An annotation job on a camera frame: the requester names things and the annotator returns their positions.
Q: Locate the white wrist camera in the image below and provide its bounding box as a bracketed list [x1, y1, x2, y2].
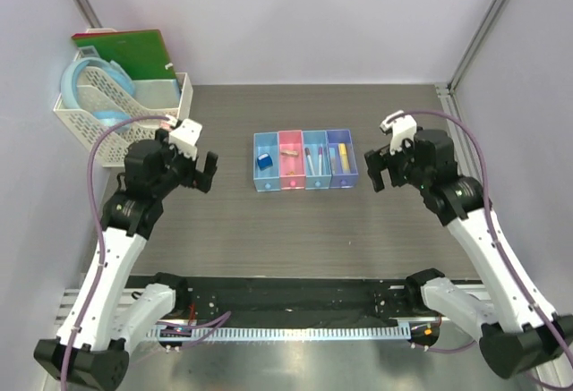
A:
[380, 110, 418, 155]
[160, 115, 203, 161]

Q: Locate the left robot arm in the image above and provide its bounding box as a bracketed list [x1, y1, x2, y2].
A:
[34, 119, 218, 390]

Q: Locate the purple bin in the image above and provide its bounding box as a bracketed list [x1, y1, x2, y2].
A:
[326, 129, 359, 189]

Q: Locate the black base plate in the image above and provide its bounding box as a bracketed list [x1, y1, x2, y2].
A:
[126, 273, 440, 328]

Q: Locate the beige wooden eraser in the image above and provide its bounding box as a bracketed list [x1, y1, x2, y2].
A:
[280, 149, 299, 157]

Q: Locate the pink white marker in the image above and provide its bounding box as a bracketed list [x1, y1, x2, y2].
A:
[318, 147, 323, 176]

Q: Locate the brown white marker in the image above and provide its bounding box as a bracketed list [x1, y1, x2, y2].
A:
[304, 148, 315, 176]

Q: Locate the green folder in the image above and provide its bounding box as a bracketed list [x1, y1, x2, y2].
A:
[72, 30, 176, 81]

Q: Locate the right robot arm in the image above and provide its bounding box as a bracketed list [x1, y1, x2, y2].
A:
[364, 124, 572, 378]

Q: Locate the white perforated file rack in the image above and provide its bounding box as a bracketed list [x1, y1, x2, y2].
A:
[53, 66, 193, 168]

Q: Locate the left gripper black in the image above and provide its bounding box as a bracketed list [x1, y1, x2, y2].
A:
[153, 128, 217, 197]

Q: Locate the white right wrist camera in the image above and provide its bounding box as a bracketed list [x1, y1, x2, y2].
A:
[380, 110, 418, 155]

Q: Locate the slotted cable duct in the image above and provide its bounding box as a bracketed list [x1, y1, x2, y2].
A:
[143, 322, 411, 344]

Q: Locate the light blue headband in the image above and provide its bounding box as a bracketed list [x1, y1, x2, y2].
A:
[60, 57, 136, 127]

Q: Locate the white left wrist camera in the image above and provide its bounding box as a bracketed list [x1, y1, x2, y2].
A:
[160, 115, 203, 161]

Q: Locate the yellow highlighter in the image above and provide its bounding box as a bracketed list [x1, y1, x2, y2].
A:
[338, 143, 351, 174]

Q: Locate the blue white eraser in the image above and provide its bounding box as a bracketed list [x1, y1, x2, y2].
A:
[256, 153, 273, 171]

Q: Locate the aluminium frame rail right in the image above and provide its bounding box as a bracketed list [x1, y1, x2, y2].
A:
[434, 0, 510, 179]

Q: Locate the pink bin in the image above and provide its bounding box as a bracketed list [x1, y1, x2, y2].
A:
[278, 130, 305, 191]

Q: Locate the light blue bin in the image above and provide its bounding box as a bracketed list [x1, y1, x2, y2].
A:
[253, 132, 281, 192]

